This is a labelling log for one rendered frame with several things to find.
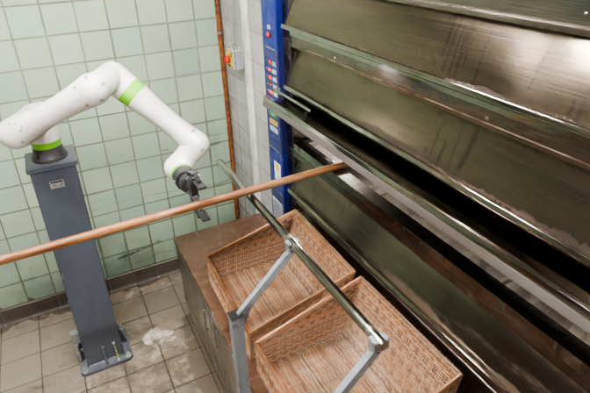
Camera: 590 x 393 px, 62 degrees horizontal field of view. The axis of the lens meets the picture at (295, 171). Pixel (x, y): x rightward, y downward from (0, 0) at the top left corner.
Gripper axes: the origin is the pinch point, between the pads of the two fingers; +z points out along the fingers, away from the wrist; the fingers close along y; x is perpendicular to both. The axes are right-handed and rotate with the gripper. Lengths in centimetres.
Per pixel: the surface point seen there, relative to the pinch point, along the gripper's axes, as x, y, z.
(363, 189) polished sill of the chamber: -57, 1, 20
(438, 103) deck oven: -54, -45, 58
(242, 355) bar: 3, 41, 37
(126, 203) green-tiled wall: 14, 59, -125
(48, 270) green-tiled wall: 65, 91, -126
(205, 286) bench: -3, 61, -28
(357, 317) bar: -17, 2, 75
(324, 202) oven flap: -55, 19, -5
